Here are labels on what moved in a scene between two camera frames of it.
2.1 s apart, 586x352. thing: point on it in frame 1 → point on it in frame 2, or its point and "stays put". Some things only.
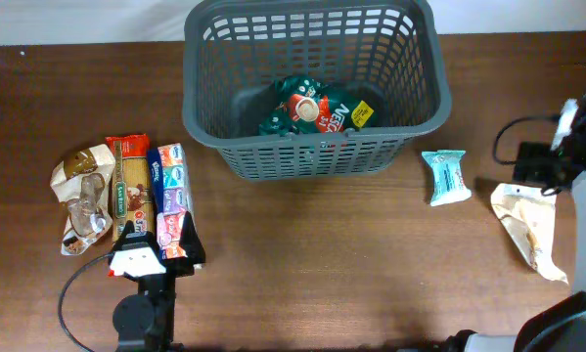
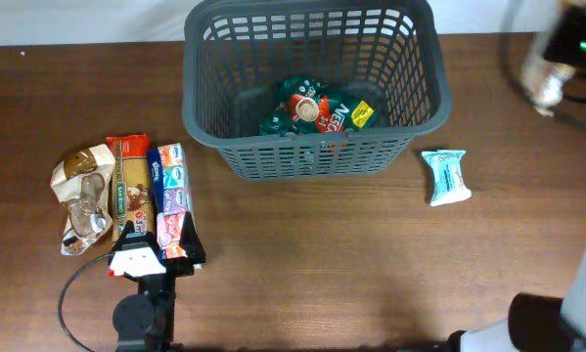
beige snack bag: x=528 y=214 → x=544 y=80
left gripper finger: x=129 y=228 stays put
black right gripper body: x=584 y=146 → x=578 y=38
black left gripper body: x=177 y=266 stays put
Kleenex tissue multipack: x=167 y=166 stays put
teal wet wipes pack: x=448 y=183 stays put
